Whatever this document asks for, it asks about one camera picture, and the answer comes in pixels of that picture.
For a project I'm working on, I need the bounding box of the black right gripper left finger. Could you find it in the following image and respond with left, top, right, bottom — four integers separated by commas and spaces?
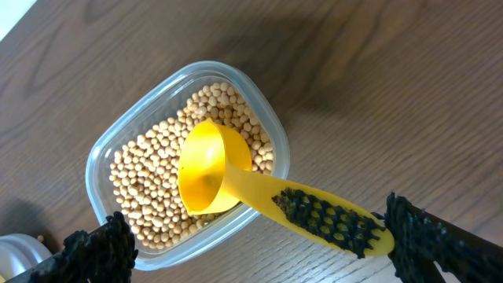
8, 211, 138, 283

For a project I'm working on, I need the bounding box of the white digital kitchen scale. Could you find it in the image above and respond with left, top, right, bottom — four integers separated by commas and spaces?
1, 233, 53, 282

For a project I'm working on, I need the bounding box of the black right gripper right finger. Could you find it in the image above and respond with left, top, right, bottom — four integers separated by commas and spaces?
384, 193, 502, 283

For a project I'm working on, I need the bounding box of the clear plastic container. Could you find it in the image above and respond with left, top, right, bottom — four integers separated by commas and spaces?
85, 61, 290, 271

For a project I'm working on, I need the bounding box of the pile of soybeans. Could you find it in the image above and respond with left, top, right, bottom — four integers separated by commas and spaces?
108, 83, 274, 249

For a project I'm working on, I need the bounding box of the yellow plastic scoop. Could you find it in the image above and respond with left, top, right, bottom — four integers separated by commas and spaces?
178, 120, 395, 258

